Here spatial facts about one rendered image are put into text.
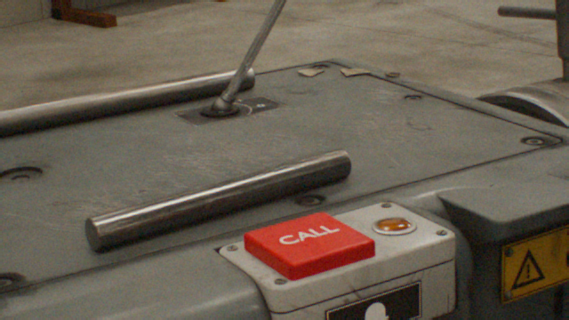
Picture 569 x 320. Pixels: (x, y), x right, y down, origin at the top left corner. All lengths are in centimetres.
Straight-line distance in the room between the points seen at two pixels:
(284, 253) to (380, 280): 6
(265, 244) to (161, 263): 7
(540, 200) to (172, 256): 25
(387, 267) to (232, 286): 10
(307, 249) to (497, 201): 16
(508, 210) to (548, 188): 5
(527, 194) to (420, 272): 12
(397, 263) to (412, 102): 33
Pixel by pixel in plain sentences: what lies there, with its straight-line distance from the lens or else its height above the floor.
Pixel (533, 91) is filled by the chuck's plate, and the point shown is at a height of 124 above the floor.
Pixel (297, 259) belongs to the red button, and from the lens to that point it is 63.
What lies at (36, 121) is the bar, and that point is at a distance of 96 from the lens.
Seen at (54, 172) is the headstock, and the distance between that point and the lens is 85.
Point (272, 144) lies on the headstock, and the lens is 87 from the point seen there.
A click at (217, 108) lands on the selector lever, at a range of 96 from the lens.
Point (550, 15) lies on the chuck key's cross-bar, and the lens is 112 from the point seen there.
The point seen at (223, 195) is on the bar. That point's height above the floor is 127.
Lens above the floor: 152
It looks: 19 degrees down
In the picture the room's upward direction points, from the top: 3 degrees counter-clockwise
